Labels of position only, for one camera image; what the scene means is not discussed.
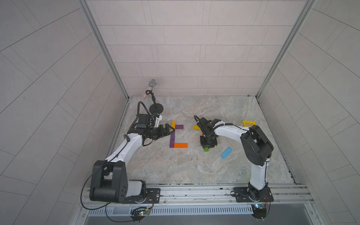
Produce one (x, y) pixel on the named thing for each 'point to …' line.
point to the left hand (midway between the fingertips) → (171, 130)
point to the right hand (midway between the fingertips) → (203, 147)
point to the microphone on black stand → (155, 108)
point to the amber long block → (173, 124)
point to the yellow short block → (196, 127)
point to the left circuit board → (138, 213)
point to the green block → (206, 149)
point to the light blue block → (226, 153)
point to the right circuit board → (259, 211)
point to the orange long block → (180, 145)
